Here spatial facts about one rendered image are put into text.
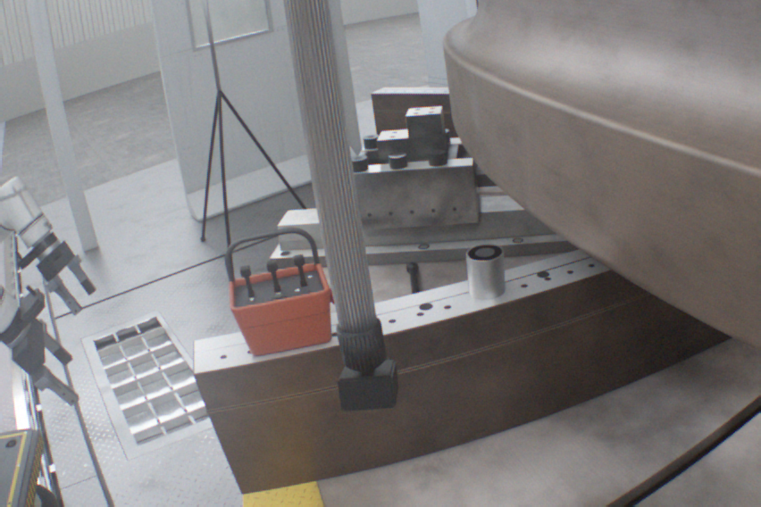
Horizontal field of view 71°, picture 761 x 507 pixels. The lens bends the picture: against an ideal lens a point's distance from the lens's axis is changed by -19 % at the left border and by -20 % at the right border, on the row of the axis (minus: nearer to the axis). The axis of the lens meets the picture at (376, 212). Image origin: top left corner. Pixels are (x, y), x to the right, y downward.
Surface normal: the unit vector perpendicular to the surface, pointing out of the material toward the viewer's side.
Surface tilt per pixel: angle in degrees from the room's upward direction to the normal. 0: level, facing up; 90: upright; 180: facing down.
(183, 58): 90
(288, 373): 90
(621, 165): 90
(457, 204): 90
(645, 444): 0
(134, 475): 0
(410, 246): 0
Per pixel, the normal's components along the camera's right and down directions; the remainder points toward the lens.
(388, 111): -0.52, 0.38
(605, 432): -0.14, -0.92
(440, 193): -0.15, 0.39
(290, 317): 0.23, 0.44
